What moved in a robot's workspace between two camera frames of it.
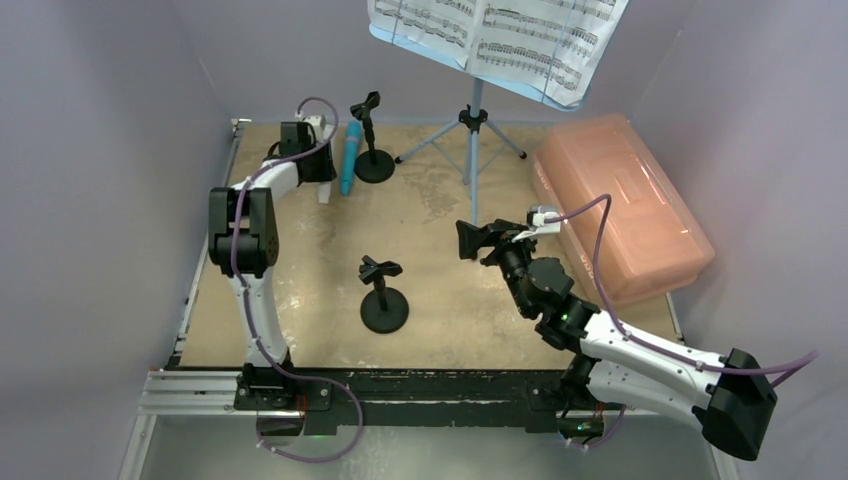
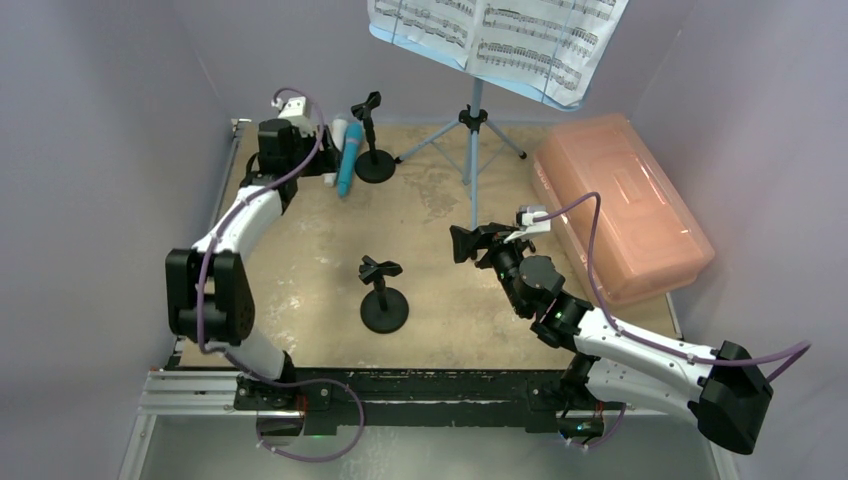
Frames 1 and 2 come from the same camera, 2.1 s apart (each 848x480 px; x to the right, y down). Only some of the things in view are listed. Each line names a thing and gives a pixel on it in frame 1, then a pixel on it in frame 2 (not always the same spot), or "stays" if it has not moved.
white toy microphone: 323,192 to 339,127
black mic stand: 382,310 stays
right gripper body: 488,240 stays
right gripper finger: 501,224 stays
